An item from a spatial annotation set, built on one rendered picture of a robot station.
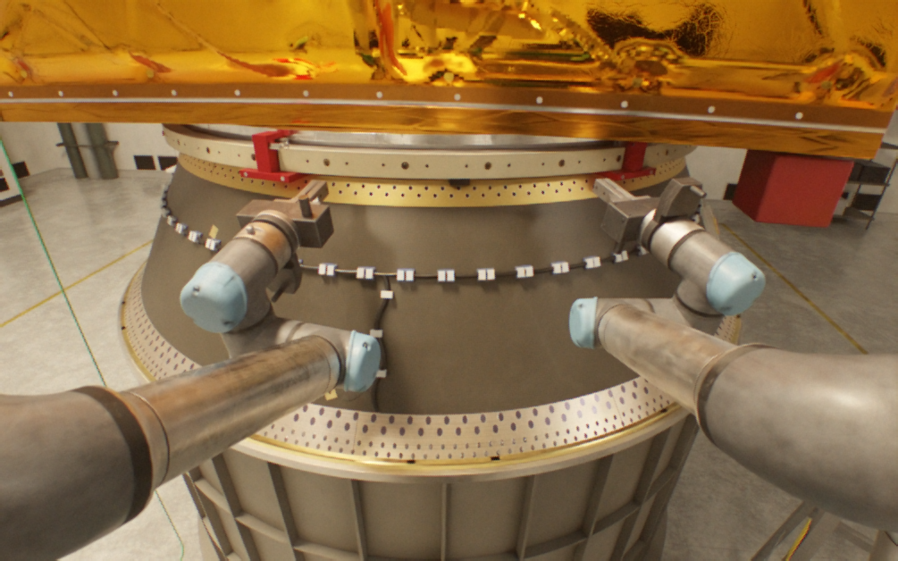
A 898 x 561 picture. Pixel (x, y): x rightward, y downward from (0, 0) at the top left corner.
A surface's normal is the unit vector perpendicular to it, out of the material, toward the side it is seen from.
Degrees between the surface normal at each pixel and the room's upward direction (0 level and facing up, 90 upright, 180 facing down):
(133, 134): 90
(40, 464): 54
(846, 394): 34
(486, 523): 90
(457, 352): 62
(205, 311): 100
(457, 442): 43
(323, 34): 93
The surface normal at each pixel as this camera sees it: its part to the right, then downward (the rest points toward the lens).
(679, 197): 0.34, 0.59
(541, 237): 0.25, -0.01
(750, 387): -0.78, -0.56
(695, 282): -0.92, 0.26
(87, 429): 0.68, -0.68
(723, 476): 0.01, -0.88
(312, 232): -0.19, 0.60
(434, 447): 0.03, -0.33
